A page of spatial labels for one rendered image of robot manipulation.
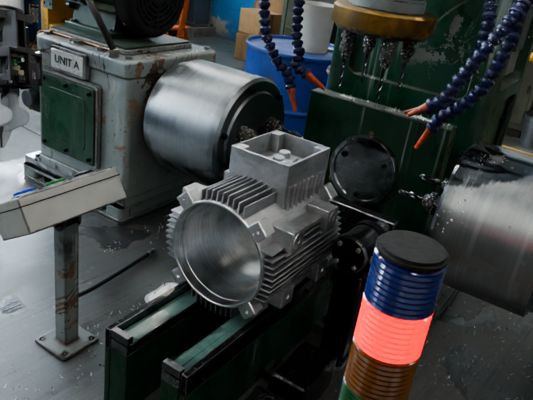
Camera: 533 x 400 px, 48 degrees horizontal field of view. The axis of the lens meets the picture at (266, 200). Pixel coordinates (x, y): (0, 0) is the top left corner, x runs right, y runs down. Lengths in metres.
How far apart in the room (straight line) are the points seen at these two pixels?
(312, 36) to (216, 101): 2.07
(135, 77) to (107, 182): 0.39
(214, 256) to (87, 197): 0.21
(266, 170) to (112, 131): 0.53
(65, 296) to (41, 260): 0.29
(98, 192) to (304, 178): 0.30
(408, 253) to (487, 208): 0.46
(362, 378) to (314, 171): 0.42
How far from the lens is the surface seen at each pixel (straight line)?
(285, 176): 0.82
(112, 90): 1.27
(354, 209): 1.00
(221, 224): 0.95
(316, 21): 3.17
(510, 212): 0.93
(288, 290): 0.84
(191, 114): 1.16
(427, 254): 0.49
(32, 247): 1.27
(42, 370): 0.97
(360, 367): 0.54
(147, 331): 0.84
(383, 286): 0.49
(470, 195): 0.94
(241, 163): 0.86
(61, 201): 0.85
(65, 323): 0.98
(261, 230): 0.77
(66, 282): 0.94
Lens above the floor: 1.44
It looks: 25 degrees down
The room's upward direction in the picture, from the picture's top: 8 degrees clockwise
